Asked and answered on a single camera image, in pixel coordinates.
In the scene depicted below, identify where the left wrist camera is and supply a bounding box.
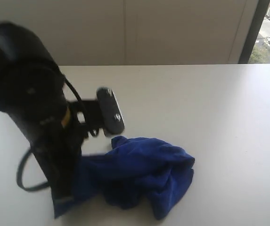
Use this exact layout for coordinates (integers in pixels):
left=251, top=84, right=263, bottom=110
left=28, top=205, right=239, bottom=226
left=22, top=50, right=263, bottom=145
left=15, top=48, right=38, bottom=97
left=97, top=87, right=125, bottom=137

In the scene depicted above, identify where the blue towel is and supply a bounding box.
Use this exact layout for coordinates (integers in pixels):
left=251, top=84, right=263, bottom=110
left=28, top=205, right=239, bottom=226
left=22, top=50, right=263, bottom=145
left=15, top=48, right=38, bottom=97
left=53, top=136, right=195, bottom=220

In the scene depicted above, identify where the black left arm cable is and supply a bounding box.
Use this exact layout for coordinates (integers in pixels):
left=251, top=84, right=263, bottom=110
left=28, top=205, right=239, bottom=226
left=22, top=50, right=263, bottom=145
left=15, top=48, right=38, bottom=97
left=16, top=75, right=98, bottom=192

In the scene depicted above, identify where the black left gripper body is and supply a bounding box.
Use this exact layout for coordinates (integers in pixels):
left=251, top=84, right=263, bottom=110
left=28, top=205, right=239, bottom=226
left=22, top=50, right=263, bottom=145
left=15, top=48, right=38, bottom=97
left=12, top=98, right=102, bottom=188

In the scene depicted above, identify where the dark window frame post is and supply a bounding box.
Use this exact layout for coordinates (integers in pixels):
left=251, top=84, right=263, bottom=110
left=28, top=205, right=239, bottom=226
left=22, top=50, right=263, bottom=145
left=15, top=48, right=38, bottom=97
left=238, top=0, right=270, bottom=64

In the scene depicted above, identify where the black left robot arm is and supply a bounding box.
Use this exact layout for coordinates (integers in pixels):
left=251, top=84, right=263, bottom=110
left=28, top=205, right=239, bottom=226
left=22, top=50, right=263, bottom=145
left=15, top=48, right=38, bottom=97
left=0, top=22, right=99, bottom=203

